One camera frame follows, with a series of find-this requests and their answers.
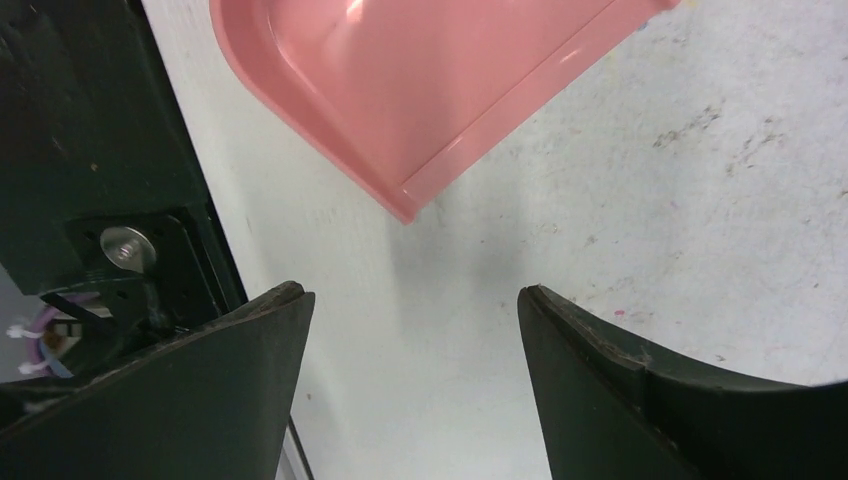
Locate pink dustpan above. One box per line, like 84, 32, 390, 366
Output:
209, 0, 673, 223

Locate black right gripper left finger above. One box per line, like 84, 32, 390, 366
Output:
1, 281, 316, 479

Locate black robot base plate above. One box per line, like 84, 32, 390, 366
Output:
1, 1, 246, 375

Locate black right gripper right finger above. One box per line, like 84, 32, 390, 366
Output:
517, 285, 847, 479

